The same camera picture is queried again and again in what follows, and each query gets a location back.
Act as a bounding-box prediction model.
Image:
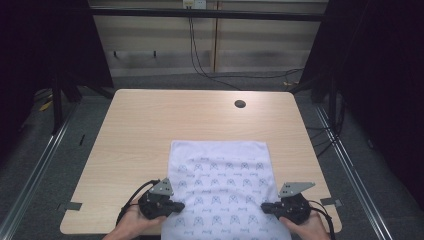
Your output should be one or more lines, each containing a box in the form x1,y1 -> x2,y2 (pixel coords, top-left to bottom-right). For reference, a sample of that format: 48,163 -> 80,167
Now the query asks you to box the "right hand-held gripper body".
275,181 -> 316,225

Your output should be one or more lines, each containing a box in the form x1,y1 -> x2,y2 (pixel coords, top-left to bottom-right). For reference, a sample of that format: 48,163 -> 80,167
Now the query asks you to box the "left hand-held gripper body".
138,177 -> 175,221

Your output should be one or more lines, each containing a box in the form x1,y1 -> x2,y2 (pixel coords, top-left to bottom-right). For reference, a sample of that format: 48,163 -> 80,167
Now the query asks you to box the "white patterned towel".
160,139 -> 293,240

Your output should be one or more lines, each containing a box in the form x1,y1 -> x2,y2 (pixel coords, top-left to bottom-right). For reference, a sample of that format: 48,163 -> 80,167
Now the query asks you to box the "person's left hand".
113,207 -> 168,238

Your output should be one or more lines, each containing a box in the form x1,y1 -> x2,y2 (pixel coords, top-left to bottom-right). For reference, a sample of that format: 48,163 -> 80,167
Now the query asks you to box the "person's right hand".
278,211 -> 331,240

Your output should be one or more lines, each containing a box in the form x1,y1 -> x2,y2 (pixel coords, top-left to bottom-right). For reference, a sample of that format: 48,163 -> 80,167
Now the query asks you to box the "grey tape strip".
57,201 -> 83,213
319,197 -> 344,208

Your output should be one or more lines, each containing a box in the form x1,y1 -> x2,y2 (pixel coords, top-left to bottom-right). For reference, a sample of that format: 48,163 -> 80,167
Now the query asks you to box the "black stand leg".
50,75 -> 65,136

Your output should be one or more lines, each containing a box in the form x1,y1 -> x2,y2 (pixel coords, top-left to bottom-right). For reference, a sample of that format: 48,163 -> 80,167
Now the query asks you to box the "dark curtain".
0,0 -> 115,161
289,0 -> 424,204

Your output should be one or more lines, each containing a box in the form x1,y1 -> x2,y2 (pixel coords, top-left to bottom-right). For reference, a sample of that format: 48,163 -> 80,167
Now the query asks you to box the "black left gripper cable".
115,179 -> 161,227

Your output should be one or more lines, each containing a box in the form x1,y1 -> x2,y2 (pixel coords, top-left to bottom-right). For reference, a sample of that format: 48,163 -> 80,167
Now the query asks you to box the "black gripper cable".
307,199 -> 336,240
115,179 -> 161,227

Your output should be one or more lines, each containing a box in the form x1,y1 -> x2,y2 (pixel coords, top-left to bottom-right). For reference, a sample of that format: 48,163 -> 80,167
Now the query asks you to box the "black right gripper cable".
307,199 -> 336,240

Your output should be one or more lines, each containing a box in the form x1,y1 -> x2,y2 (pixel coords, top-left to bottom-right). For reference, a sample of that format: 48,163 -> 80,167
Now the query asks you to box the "bundle of black floor cables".
305,96 -> 346,159

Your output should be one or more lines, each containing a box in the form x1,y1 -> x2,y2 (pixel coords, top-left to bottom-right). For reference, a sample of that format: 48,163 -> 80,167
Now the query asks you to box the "metal floor rail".
314,105 -> 395,240
0,99 -> 82,240

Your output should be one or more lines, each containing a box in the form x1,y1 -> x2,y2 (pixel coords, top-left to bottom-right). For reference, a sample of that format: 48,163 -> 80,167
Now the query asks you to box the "long black hanging cable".
188,16 -> 305,91

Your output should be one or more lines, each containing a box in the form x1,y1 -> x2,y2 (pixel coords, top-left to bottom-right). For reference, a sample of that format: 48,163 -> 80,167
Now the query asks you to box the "black horizontal frame bar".
89,7 -> 327,23

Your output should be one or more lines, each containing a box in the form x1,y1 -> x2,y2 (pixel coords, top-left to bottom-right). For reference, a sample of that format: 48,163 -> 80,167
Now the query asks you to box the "white wall socket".
182,0 -> 208,10

